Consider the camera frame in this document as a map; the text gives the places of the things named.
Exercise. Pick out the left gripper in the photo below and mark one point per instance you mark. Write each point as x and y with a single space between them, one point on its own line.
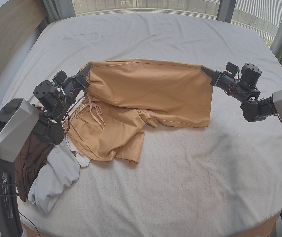
75 84

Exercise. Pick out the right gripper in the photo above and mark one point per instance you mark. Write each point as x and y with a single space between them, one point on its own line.
226 83

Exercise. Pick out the tan shorts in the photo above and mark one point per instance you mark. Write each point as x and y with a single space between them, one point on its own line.
143 88

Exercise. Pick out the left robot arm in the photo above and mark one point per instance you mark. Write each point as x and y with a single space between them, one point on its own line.
15 127

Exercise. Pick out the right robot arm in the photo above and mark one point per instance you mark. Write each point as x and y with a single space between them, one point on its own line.
250 74

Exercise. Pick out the white garment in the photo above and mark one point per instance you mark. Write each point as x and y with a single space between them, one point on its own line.
83 160

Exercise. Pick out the window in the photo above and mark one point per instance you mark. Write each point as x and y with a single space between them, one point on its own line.
226 4

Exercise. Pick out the brown garment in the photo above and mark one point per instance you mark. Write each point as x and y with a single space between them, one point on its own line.
32 162

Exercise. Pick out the pale grey garment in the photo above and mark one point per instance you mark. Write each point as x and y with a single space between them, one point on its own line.
54 181

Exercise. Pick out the bed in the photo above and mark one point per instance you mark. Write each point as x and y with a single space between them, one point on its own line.
168 194

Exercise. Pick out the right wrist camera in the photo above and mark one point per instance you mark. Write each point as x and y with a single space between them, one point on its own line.
231 68

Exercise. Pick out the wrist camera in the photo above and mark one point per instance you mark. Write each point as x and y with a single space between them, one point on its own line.
231 68
59 76

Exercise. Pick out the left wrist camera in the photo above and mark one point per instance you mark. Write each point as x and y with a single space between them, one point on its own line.
59 76

